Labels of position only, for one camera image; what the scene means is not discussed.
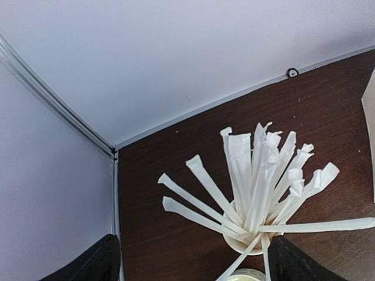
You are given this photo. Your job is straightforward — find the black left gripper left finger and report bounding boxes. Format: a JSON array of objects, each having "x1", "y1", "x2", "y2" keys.
[{"x1": 40, "y1": 234, "x2": 121, "y2": 281}]

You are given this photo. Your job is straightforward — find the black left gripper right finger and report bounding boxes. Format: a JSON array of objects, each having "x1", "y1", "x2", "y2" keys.
[{"x1": 268, "y1": 235, "x2": 340, "y2": 281}]

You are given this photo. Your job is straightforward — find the blue checkered paper bag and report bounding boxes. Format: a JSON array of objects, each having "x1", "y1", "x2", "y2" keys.
[{"x1": 361, "y1": 70, "x2": 375, "y2": 202}]

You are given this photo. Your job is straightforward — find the cream ceramic mug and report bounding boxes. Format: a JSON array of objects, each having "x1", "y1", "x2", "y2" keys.
[{"x1": 217, "y1": 268, "x2": 266, "y2": 281}]

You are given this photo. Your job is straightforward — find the paper cup holding straws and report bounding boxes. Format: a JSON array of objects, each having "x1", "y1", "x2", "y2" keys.
[{"x1": 223, "y1": 232, "x2": 284, "y2": 256}]

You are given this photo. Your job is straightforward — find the wrapped straw bent right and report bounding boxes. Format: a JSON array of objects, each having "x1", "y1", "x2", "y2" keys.
[{"x1": 272, "y1": 162, "x2": 340, "y2": 225}]

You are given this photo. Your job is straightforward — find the wrapped straw pointing right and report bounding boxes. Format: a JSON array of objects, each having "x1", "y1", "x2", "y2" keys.
[{"x1": 258, "y1": 217, "x2": 374, "y2": 233}]

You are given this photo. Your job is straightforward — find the wrapped straw lower left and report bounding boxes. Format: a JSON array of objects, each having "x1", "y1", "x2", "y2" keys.
[{"x1": 162, "y1": 196, "x2": 248, "y2": 242}]

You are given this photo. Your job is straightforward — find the wrapped straw upper left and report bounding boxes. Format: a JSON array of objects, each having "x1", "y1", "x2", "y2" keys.
[{"x1": 158, "y1": 173, "x2": 247, "y2": 235}]

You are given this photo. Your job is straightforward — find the wide wrapped straw centre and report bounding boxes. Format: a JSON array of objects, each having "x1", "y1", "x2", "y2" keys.
[{"x1": 220, "y1": 127, "x2": 254, "y2": 231}]

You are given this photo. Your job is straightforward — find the wrapped straw middle left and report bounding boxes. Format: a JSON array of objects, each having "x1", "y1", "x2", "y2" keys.
[{"x1": 186, "y1": 155, "x2": 244, "y2": 226}]

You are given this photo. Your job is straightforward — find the small black wall grommet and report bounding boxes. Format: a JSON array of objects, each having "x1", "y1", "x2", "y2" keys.
[{"x1": 286, "y1": 68, "x2": 299, "y2": 78}]

